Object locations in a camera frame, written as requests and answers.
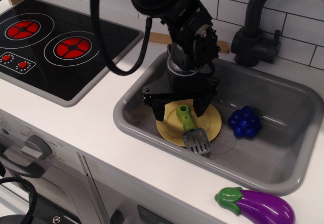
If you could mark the yellow round plate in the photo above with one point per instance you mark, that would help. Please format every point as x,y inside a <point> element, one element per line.
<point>171,129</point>

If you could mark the wooden block strip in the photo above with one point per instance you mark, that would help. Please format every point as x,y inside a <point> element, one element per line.
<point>166,39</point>

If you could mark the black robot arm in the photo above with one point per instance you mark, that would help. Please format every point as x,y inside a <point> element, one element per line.
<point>188,70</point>

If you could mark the black toy stovetop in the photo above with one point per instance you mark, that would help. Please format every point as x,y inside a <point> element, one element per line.
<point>50,51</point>

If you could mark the blue toy grapes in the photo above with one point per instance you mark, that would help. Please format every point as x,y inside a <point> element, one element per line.
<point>244,122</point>

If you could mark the purple toy eggplant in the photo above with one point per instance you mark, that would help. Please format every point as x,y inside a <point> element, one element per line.
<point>258,207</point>

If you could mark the grey plastic sink basin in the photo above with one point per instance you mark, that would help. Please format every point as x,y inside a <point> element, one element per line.
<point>274,161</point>

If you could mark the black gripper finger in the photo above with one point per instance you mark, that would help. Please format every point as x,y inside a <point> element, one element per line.
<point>200,105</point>
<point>158,111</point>

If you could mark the green handled grey spatula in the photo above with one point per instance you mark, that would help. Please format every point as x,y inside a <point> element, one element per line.
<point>195,139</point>

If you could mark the grey oven knob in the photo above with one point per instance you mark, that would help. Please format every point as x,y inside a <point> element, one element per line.
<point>36,148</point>

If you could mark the dark grey faucet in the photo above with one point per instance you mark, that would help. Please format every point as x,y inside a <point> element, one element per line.
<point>249,44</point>

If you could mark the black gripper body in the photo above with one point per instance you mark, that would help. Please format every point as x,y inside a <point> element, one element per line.
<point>165,87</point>

